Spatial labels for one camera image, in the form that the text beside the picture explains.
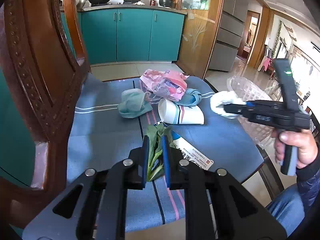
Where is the green leafy vegetable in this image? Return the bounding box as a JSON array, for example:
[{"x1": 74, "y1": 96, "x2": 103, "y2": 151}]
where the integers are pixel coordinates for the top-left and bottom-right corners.
[{"x1": 147, "y1": 130, "x2": 173, "y2": 182}]

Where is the white striped paper cup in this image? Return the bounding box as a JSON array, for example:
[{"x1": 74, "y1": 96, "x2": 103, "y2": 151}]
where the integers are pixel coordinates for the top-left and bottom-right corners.
[{"x1": 158, "y1": 99, "x2": 204, "y2": 125}]

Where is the white tissue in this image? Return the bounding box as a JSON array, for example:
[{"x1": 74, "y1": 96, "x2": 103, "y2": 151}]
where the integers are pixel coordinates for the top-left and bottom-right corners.
[{"x1": 210, "y1": 91, "x2": 246, "y2": 119}]

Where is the white ointment box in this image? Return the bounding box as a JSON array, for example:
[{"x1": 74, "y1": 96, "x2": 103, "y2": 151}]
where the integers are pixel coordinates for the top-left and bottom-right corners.
[{"x1": 147, "y1": 122, "x2": 214, "y2": 170}]

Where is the teal face mask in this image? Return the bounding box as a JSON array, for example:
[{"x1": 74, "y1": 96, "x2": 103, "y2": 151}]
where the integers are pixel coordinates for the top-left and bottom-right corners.
[{"x1": 117, "y1": 88, "x2": 152, "y2": 119}]

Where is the pink plastic bag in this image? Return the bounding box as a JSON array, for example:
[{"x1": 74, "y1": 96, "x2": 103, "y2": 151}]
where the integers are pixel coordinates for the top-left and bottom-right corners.
[{"x1": 140, "y1": 69, "x2": 189, "y2": 102}]

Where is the dark jacket forearm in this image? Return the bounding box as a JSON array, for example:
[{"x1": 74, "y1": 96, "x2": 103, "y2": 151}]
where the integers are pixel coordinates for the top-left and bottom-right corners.
[{"x1": 297, "y1": 154, "x2": 319, "y2": 235}]

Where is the teal kitchen cabinet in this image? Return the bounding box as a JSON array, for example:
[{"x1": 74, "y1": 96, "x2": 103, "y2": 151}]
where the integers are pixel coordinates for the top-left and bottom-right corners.
[{"x1": 60, "y1": 7, "x2": 186, "y2": 66}]

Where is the person's right hand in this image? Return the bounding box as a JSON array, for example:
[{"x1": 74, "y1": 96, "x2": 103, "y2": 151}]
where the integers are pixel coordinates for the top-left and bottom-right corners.
[{"x1": 271, "y1": 129, "x2": 318, "y2": 169}]

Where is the blue striped chair cushion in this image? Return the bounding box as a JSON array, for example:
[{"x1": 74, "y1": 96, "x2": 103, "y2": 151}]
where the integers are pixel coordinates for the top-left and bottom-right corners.
[{"x1": 67, "y1": 74, "x2": 263, "y2": 232}]

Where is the blue jeans leg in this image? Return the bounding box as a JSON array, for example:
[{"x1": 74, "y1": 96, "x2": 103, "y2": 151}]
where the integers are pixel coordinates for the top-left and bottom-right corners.
[{"x1": 266, "y1": 184, "x2": 305, "y2": 236}]

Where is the silver refrigerator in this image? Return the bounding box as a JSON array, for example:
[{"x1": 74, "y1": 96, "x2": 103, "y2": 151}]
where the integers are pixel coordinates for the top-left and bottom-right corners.
[{"x1": 209, "y1": 0, "x2": 248, "y2": 72}]

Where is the wooden glass door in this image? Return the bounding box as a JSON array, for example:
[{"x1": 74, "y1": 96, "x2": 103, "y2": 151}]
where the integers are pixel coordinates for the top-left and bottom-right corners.
[{"x1": 175, "y1": 0, "x2": 223, "y2": 79}]

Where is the black casserole pot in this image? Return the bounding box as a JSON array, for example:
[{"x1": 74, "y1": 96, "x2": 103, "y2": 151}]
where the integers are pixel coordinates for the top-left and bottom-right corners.
[{"x1": 158, "y1": 0, "x2": 174, "y2": 8}]

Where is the carved wooden chair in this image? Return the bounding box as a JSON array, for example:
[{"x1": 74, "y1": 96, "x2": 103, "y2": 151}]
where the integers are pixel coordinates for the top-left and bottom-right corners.
[{"x1": 1, "y1": 0, "x2": 90, "y2": 228}]

